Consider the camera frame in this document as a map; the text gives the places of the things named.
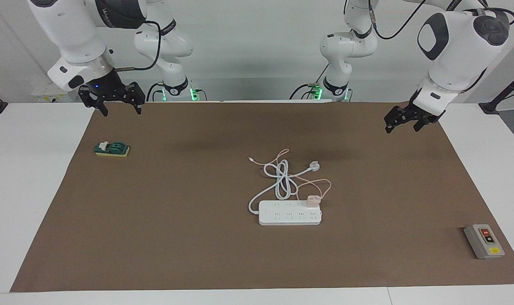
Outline white power strip cord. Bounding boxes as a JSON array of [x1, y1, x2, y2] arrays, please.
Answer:
[[248, 159, 321, 214]]

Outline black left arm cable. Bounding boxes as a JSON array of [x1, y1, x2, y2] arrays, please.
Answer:
[[367, 0, 514, 41]]

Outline black base cables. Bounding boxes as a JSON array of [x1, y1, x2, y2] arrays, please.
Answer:
[[289, 64, 330, 100]]

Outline grey push-button switch box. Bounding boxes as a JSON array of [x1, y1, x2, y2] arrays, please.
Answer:
[[464, 224, 506, 260]]

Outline black stand with pole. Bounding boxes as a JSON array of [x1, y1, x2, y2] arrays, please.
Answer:
[[479, 68, 514, 115]]

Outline white power strip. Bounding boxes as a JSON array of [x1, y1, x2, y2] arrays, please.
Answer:
[[258, 200, 322, 226]]

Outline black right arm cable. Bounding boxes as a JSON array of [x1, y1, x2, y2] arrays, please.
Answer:
[[113, 19, 162, 72]]

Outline green knife switch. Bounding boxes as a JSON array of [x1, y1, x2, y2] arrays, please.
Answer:
[[94, 141, 131, 158]]

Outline white box with yellow labels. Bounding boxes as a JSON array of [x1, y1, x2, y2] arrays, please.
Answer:
[[31, 87, 81, 103]]

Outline thin pink charging cable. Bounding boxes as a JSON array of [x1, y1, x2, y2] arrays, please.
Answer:
[[248, 148, 332, 200]]

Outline brown table mat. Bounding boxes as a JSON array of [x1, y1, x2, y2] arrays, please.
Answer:
[[10, 101, 514, 293]]

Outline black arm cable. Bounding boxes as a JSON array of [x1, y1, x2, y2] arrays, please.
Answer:
[[113, 19, 162, 72], [367, 0, 514, 41]]

